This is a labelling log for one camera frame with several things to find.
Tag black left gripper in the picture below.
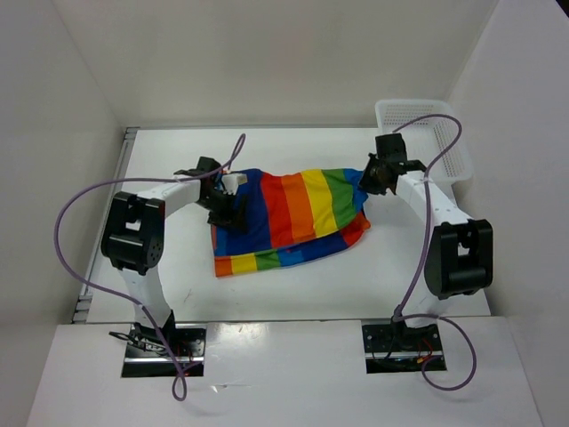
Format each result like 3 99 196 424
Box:
197 190 248 235

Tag rainbow striped shorts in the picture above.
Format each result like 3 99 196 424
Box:
212 168 371 278

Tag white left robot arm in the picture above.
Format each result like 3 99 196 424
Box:
100 157 246 356

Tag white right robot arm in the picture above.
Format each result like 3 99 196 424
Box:
359 133 493 350

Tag white plastic basket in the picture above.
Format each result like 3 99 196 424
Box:
375 99 473 183

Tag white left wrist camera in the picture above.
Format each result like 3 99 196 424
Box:
220 173 247 196

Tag aluminium table edge rail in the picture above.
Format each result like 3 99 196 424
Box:
70 125 141 325

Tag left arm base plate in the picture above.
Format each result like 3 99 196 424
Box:
109 323 206 378

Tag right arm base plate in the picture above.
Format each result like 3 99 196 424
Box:
361 320 446 375

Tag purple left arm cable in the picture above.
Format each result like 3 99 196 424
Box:
53 133 247 402

